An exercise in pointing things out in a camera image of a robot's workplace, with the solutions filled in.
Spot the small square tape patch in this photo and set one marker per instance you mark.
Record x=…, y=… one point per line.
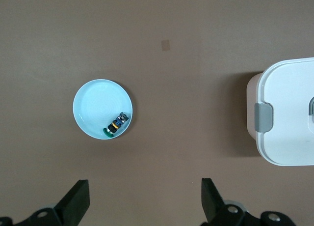
x=165, y=45

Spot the white lunch box grey clips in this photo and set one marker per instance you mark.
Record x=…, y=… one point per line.
x=289, y=113

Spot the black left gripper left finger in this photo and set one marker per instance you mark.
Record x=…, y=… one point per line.
x=73, y=204

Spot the light blue round plate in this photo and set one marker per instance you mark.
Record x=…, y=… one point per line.
x=95, y=103

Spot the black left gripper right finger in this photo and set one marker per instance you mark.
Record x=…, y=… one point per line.
x=211, y=201

